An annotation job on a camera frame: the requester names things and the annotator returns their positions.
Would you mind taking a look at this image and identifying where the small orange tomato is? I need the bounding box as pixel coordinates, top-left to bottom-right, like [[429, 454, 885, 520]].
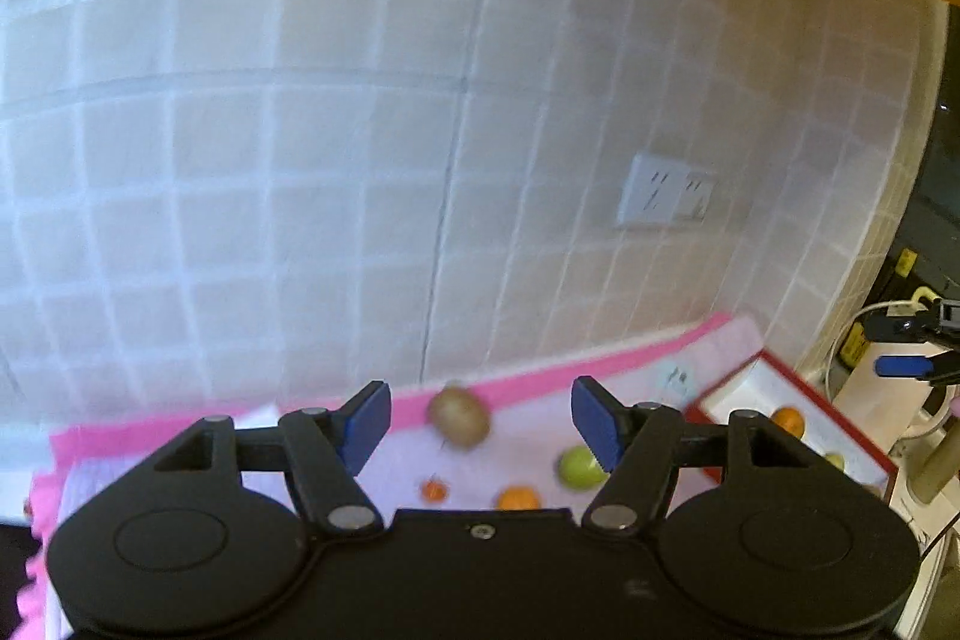
[[420, 477, 449, 505]]

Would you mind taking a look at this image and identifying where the large orange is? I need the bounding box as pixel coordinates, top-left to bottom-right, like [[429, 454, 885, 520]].
[[771, 406, 807, 438]]

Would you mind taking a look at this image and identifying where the pink quilted mat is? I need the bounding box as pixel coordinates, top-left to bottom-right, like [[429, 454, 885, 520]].
[[13, 310, 767, 640]]

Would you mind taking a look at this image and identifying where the white wall socket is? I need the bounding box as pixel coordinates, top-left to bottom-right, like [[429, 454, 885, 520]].
[[615, 152, 718, 229]]

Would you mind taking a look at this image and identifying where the brown kiwi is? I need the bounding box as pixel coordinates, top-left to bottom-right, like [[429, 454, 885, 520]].
[[427, 386, 491, 450]]

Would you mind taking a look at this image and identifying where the green lime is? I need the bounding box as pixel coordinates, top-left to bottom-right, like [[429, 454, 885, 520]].
[[823, 452, 846, 470], [555, 445, 608, 492]]

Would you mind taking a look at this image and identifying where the dark sauce bottle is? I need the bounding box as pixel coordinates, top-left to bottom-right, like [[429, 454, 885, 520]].
[[838, 247, 918, 370]]

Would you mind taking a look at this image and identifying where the small orange mandarin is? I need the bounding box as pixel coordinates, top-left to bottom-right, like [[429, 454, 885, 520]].
[[494, 484, 542, 512]]

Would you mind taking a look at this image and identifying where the red white box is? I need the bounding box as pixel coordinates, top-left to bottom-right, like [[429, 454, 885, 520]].
[[685, 351, 898, 500]]

